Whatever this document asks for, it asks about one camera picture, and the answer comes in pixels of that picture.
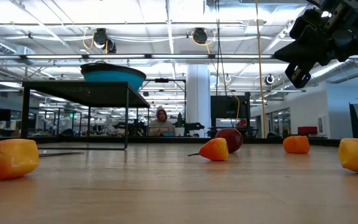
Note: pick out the black monitor screen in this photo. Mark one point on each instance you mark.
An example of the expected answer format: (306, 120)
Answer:
(228, 107)

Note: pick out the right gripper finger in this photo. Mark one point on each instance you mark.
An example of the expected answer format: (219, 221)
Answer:
(306, 58)
(306, 48)

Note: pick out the small black ceiling reel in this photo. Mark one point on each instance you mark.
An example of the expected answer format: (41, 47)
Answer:
(269, 79)

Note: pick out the blue collapsible bowl grey rim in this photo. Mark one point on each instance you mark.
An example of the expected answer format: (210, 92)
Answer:
(113, 77)

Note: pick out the small teal bowl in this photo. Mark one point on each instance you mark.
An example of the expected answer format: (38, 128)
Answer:
(168, 134)

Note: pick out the red box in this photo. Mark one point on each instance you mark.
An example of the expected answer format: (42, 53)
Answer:
(307, 130)

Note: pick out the black perforated metal stand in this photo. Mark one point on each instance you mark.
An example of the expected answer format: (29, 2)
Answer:
(89, 93)

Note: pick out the person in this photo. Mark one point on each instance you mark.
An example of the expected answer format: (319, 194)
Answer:
(162, 124)

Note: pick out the black gantry frame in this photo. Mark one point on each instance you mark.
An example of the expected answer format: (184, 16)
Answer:
(162, 80)

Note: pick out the dark red apple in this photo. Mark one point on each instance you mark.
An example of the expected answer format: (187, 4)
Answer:
(233, 138)

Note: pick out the white round pillar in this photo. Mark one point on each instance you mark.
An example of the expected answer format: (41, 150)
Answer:
(197, 93)

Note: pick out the white plant pot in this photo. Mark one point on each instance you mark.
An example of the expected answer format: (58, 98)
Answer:
(180, 131)

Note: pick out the orange tangerine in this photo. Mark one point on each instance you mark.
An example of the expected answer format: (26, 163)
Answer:
(296, 144)

